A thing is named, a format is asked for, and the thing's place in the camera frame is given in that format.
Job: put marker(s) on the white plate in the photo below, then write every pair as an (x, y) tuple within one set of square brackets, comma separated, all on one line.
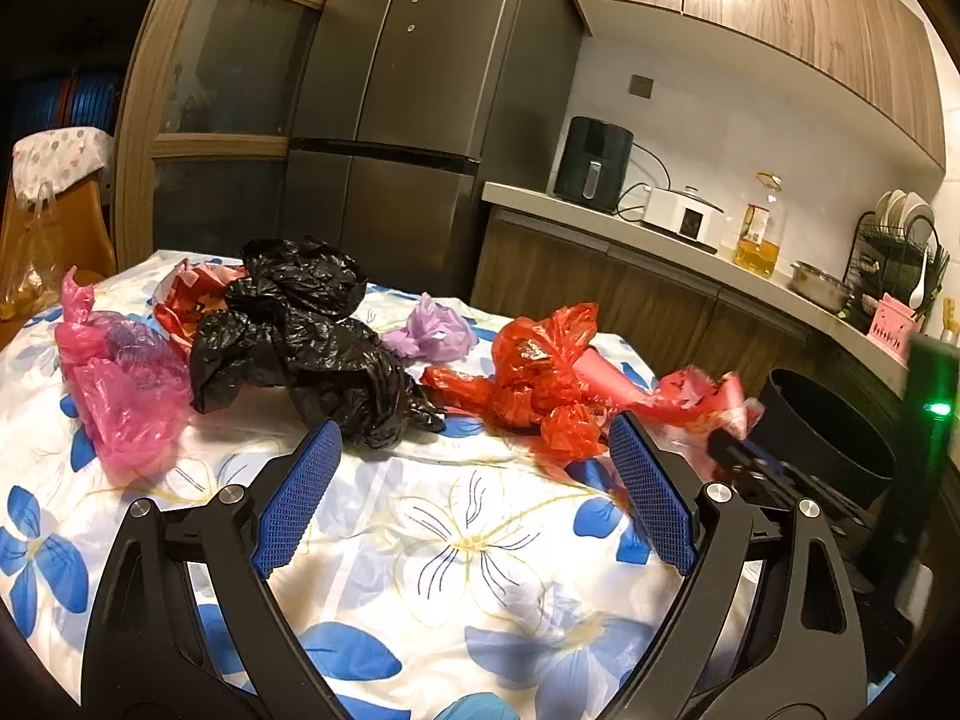
[(913, 210), (885, 208)]

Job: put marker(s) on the red printed plastic bag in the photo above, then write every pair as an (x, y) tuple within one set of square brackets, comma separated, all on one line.
[(187, 300)]

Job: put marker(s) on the red and pink plastic bag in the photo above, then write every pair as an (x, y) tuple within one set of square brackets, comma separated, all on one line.
[(697, 394)]

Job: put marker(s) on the white kitchen countertop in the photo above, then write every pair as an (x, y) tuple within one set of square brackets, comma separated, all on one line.
[(592, 219)]

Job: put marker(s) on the pink utensil holder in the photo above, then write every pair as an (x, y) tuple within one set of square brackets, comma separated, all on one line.
[(896, 322)]

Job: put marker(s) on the steel mixing bowl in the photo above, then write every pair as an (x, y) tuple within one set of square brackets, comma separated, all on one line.
[(821, 289)]

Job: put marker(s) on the white ladle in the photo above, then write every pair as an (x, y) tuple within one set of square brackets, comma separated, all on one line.
[(919, 292)]

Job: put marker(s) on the clear plastic bag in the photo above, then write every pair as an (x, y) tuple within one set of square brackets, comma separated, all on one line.
[(34, 270)]

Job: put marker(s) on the black air fryer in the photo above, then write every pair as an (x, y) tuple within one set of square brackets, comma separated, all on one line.
[(592, 157)]

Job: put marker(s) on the dark wall socket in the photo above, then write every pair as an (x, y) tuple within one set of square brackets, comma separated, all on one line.
[(641, 86)]

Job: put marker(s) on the purple plastic bag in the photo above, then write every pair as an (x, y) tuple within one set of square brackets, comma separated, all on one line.
[(435, 330)]

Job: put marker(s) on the grey steel refrigerator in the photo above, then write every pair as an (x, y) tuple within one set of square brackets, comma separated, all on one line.
[(420, 127)]

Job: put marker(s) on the orange wooden chair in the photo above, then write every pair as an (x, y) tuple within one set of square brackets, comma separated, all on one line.
[(82, 232)]

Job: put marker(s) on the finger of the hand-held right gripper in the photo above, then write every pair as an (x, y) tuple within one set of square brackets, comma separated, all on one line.
[(750, 459)]

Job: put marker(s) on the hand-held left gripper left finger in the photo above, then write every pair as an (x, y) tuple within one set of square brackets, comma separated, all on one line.
[(300, 495)]

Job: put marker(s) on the cooking oil bottle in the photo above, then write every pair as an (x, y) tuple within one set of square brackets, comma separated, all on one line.
[(759, 247)]

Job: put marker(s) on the black trash bin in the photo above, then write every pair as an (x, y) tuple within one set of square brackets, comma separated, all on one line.
[(825, 427)]

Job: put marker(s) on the white rice cooker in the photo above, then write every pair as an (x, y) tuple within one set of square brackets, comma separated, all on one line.
[(682, 216)]

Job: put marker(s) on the wooden base cabinets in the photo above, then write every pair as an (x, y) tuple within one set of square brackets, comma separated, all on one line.
[(600, 292)]

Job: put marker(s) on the black plastic bag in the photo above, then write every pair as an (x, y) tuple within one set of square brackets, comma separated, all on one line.
[(300, 277), (315, 367)]

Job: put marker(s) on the polka dot cloth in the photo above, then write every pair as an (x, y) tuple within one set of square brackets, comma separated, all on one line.
[(60, 154)]

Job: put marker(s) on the wooden wall cabinets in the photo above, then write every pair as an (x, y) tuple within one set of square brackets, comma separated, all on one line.
[(787, 15)]

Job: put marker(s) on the blue ribbed object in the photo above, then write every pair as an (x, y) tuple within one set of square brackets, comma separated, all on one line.
[(82, 101)]

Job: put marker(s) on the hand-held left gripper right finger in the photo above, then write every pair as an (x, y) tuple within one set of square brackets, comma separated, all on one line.
[(649, 495)]

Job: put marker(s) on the wooden framed glass door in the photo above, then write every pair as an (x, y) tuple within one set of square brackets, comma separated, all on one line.
[(225, 142)]

